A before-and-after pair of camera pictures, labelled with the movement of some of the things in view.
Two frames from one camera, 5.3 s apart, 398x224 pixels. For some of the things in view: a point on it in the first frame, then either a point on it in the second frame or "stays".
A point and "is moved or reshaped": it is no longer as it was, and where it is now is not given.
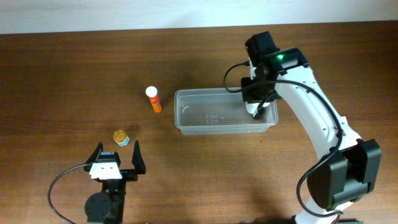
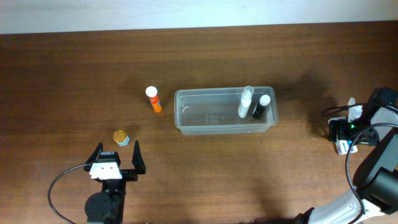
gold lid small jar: (120, 138) stays
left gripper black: (131, 175) stays
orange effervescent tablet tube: (152, 93) stays
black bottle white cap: (261, 111) stays
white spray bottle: (252, 108) is moved or reshaped
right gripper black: (250, 98) to (342, 134)
